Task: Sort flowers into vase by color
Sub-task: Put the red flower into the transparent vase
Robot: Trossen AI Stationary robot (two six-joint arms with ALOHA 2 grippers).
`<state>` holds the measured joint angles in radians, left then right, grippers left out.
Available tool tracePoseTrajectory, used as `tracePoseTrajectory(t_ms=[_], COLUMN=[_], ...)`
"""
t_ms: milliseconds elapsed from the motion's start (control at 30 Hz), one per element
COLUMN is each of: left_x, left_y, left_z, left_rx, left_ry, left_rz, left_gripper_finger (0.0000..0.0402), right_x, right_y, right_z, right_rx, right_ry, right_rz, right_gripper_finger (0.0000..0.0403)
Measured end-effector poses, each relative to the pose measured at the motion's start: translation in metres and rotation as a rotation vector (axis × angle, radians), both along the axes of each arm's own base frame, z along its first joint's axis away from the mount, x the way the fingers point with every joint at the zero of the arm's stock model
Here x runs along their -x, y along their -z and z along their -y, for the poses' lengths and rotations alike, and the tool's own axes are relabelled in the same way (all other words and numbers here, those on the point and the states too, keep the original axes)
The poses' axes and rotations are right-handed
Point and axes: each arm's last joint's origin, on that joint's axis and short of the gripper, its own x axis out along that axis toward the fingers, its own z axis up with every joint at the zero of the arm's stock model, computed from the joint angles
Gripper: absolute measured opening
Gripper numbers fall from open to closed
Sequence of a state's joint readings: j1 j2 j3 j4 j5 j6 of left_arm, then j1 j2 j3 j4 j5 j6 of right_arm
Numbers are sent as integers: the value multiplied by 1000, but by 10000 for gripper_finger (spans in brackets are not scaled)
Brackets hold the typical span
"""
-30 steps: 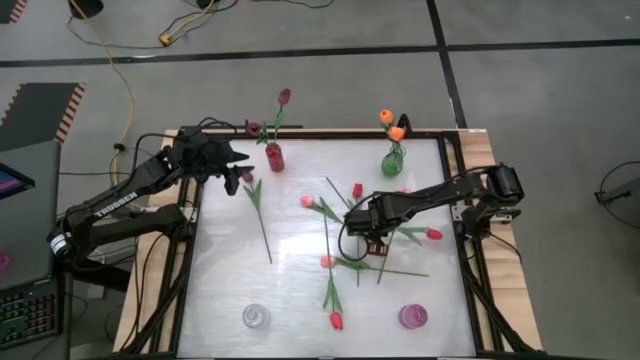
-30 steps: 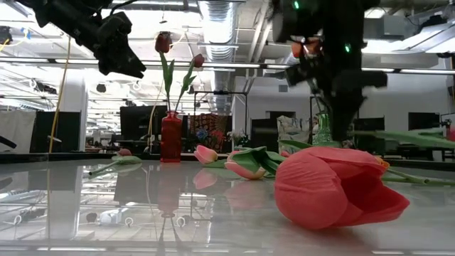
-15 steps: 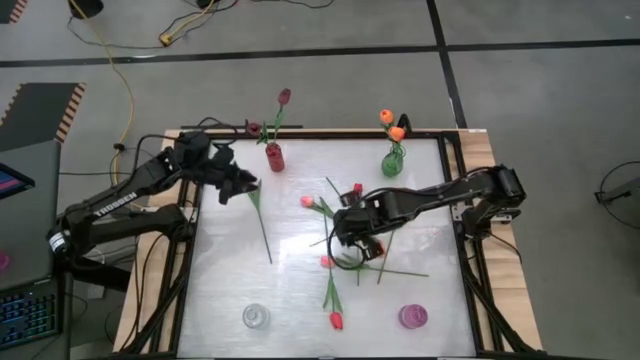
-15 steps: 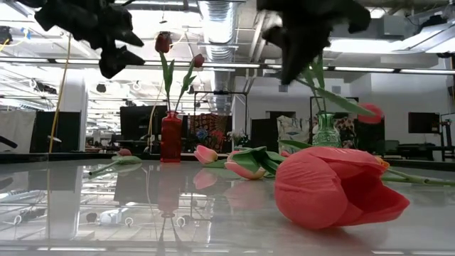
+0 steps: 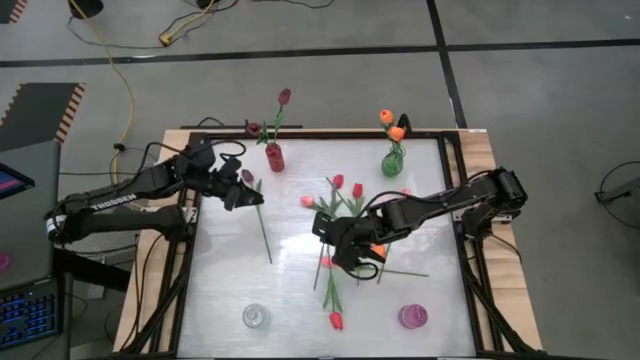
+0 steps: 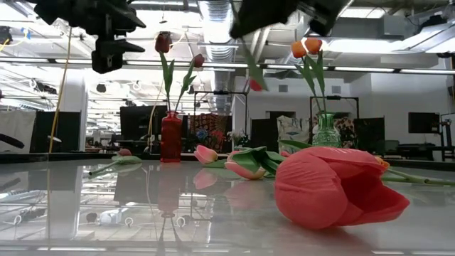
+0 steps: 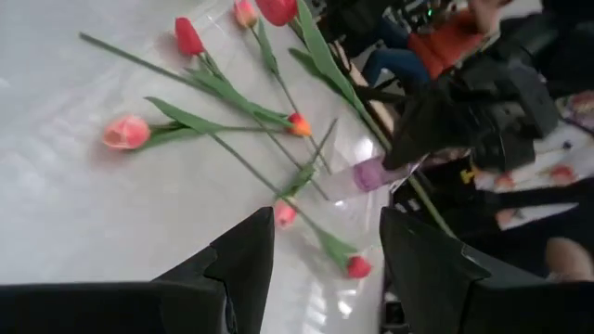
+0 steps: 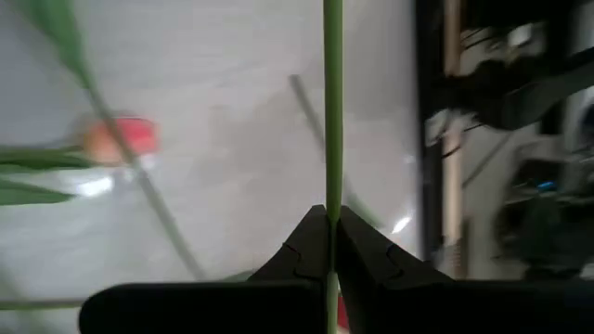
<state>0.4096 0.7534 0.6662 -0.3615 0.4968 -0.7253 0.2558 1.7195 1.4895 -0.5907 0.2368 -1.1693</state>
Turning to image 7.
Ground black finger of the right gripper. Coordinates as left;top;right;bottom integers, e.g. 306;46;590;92
383;88;458;169
412;120;472;161

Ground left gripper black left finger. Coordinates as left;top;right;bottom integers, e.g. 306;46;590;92
0;206;276;334

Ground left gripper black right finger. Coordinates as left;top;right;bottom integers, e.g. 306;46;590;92
379;206;594;334

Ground orange tulip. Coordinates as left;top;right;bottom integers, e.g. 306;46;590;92
77;31;313;138

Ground pink tulip bouquet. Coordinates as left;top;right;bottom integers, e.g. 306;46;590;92
273;118;339;229

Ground pink tulip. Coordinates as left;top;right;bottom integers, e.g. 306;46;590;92
102;96;291;150
233;0;333;176

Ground purple ribbed glass vase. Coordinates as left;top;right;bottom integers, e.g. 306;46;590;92
319;155;421;203

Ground person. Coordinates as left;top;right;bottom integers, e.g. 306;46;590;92
361;0;516;89

